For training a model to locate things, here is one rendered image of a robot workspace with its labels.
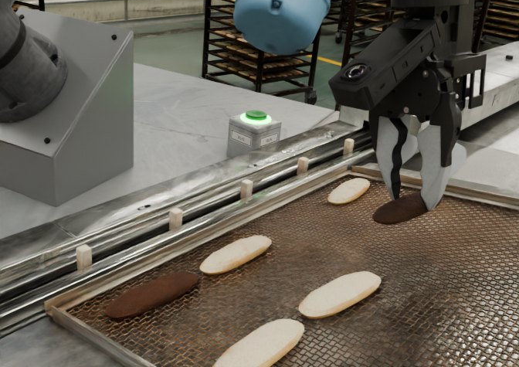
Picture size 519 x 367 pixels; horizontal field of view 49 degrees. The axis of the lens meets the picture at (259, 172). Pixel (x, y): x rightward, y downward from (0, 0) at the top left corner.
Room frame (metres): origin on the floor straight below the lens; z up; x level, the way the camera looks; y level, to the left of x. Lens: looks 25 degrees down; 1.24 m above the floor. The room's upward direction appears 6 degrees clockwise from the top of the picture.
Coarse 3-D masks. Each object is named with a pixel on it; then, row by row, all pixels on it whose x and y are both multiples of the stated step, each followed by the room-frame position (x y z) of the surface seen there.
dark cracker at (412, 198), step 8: (416, 192) 0.56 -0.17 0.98; (400, 200) 0.54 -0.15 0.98; (408, 200) 0.54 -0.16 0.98; (416, 200) 0.54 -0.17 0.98; (440, 200) 0.55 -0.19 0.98; (384, 208) 0.52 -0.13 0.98; (392, 208) 0.52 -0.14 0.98; (400, 208) 0.52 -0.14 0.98; (408, 208) 0.52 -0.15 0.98; (416, 208) 0.52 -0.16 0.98; (424, 208) 0.53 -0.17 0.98; (376, 216) 0.51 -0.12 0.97; (384, 216) 0.50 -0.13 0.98; (392, 216) 0.50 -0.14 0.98; (400, 216) 0.50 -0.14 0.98; (408, 216) 0.51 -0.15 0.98; (416, 216) 0.52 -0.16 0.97; (384, 224) 0.50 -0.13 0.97
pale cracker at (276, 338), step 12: (276, 324) 0.38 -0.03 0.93; (288, 324) 0.39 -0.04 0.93; (300, 324) 0.39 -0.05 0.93; (252, 336) 0.37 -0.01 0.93; (264, 336) 0.37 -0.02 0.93; (276, 336) 0.37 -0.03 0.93; (288, 336) 0.37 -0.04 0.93; (300, 336) 0.37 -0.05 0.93; (228, 348) 0.35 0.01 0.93; (240, 348) 0.35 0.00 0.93; (252, 348) 0.35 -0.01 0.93; (264, 348) 0.35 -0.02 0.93; (276, 348) 0.35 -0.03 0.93; (288, 348) 0.36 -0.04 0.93; (228, 360) 0.34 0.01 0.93; (240, 360) 0.34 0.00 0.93; (252, 360) 0.34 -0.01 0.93; (264, 360) 0.34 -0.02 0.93; (276, 360) 0.35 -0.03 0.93
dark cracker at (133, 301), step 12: (168, 276) 0.47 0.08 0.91; (180, 276) 0.47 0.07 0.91; (192, 276) 0.47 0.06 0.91; (144, 288) 0.45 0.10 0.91; (156, 288) 0.45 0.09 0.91; (168, 288) 0.45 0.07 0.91; (180, 288) 0.45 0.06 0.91; (120, 300) 0.43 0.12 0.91; (132, 300) 0.42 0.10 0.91; (144, 300) 0.42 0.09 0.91; (156, 300) 0.43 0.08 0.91; (168, 300) 0.44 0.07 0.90; (108, 312) 0.41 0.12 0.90; (120, 312) 0.41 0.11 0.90; (132, 312) 0.41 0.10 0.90
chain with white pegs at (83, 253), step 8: (344, 144) 0.99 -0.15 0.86; (352, 144) 0.99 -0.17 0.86; (344, 152) 0.99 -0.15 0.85; (304, 160) 0.88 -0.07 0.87; (328, 160) 0.96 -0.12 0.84; (304, 168) 0.88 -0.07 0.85; (248, 184) 0.77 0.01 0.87; (272, 184) 0.83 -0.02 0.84; (248, 192) 0.77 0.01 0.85; (176, 208) 0.67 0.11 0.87; (216, 208) 0.74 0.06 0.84; (176, 216) 0.66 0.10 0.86; (200, 216) 0.71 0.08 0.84; (176, 224) 0.66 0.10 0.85; (144, 240) 0.63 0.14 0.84; (80, 248) 0.56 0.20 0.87; (88, 248) 0.56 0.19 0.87; (80, 256) 0.55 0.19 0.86; (88, 256) 0.55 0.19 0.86; (80, 264) 0.55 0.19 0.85; (88, 264) 0.55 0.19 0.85; (72, 272) 0.55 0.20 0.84; (48, 280) 0.53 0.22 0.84; (32, 288) 0.51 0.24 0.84; (16, 296) 0.50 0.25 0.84
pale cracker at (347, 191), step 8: (344, 184) 0.72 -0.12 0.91; (352, 184) 0.72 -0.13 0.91; (360, 184) 0.72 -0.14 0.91; (368, 184) 0.73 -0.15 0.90; (336, 192) 0.69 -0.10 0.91; (344, 192) 0.69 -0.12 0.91; (352, 192) 0.69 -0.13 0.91; (360, 192) 0.70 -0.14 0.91; (328, 200) 0.68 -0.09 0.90; (336, 200) 0.67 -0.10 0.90; (344, 200) 0.67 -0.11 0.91; (352, 200) 0.68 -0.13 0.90
